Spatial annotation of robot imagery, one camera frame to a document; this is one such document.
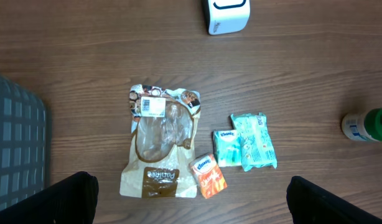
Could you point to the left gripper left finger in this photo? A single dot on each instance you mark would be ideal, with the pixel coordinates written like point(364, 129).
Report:
point(72, 200)

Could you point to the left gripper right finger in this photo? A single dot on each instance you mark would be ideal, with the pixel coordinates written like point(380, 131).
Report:
point(308, 203)

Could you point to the teal white snack packet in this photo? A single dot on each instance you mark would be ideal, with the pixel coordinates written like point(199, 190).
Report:
point(257, 149)

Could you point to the small teal packet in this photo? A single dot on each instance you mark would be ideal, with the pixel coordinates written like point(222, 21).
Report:
point(227, 148)

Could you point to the green lid jar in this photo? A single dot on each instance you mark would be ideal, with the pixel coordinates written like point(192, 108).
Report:
point(365, 126)

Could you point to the orange white packet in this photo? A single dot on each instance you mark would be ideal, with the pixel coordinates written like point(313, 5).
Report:
point(208, 175)

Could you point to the beige bread bag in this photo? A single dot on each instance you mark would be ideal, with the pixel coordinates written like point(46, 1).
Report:
point(163, 128)

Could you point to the white barcode scanner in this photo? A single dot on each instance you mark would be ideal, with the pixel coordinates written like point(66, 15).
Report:
point(225, 16)

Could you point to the grey plastic mesh basket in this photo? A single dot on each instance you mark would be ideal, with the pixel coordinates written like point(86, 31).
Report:
point(22, 143)

